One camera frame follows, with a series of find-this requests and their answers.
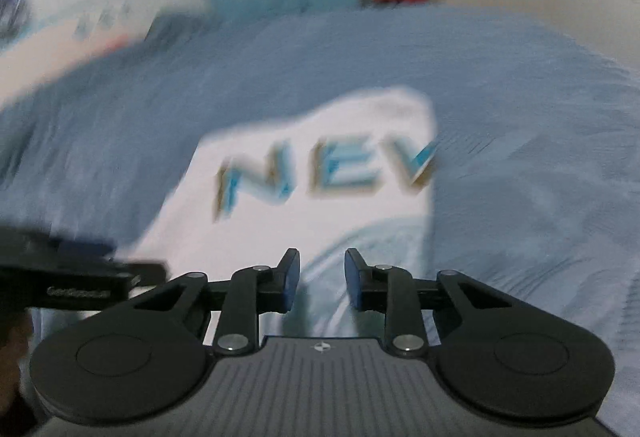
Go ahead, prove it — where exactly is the white t-shirt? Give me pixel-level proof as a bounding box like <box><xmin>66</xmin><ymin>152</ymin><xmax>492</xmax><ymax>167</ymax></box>
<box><xmin>29</xmin><ymin>86</ymin><xmax>442</xmax><ymax>368</ymax></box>

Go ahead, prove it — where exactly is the blue white headboard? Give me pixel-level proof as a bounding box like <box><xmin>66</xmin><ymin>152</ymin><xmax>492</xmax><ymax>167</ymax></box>
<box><xmin>1</xmin><ymin>0</ymin><xmax>156</xmax><ymax>61</ymax></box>

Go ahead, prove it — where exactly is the blue bedspread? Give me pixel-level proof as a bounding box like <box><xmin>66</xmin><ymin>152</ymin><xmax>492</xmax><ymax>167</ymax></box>
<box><xmin>0</xmin><ymin>3</ymin><xmax>640</xmax><ymax>437</ymax></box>

